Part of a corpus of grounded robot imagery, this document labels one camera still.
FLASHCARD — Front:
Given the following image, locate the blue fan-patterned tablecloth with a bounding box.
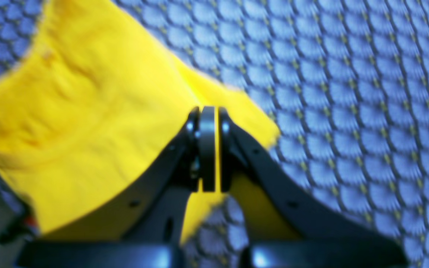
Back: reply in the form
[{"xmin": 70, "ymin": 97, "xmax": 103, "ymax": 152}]
[{"xmin": 0, "ymin": 0, "xmax": 429, "ymax": 268}]

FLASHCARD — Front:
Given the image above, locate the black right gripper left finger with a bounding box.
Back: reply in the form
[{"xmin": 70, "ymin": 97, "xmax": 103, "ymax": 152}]
[{"xmin": 15, "ymin": 106, "xmax": 216, "ymax": 268}]

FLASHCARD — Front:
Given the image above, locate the yellow T-shirt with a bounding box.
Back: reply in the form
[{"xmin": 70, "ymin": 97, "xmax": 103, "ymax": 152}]
[{"xmin": 0, "ymin": 0, "xmax": 280, "ymax": 235}]

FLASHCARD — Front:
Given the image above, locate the red black table clamp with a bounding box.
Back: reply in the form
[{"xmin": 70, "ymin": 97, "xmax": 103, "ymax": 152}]
[{"xmin": 0, "ymin": 213, "xmax": 39, "ymax": 245}]

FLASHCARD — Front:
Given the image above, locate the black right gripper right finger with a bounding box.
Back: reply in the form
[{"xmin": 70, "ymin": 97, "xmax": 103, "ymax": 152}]
[{"xmin": 218, "ymin": 108, "xmax": 409, "ymax": 268}]

